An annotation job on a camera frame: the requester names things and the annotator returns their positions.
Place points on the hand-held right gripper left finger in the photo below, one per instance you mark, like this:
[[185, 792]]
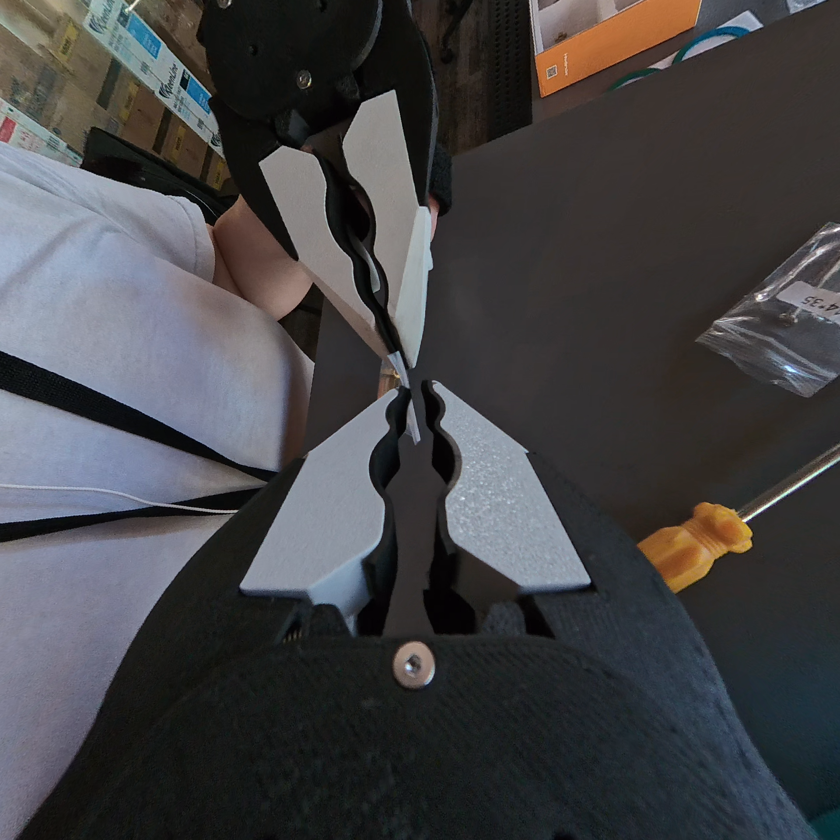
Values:
[[315, 525]]

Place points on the stack of cardboard boxes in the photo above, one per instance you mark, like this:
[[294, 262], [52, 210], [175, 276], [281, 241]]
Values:
[[98, 59]]

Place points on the orange white cardboard box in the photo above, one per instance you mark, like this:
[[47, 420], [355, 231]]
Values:
[[590, 46]]

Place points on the clear bag of brass standoffs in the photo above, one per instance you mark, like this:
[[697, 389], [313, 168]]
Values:
[[412, 420]]

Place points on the teal round plate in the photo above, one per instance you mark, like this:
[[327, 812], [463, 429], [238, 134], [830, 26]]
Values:
[[825, 828]]

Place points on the person's white shirt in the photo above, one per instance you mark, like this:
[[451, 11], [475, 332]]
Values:
[[98, 295]]

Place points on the dark grey desk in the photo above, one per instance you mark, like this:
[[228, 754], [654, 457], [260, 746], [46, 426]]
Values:
[[590, 262]]

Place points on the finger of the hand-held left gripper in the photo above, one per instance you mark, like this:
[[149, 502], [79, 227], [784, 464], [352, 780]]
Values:
[[308, 223], [394, 197]]

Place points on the clear bag of long screws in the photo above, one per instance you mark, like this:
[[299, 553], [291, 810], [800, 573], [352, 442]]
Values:
[[768, 341]]

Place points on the black perforated panel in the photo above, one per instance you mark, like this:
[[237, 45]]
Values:
[[508, 65]]

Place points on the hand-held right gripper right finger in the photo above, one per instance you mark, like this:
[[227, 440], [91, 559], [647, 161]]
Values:
[[518, 518]]

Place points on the dark mesh chair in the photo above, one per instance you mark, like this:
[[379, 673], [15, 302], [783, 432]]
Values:
[[131, 164]]

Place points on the person's left forearm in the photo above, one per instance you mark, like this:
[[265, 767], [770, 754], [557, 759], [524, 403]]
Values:
[[262, 262]]

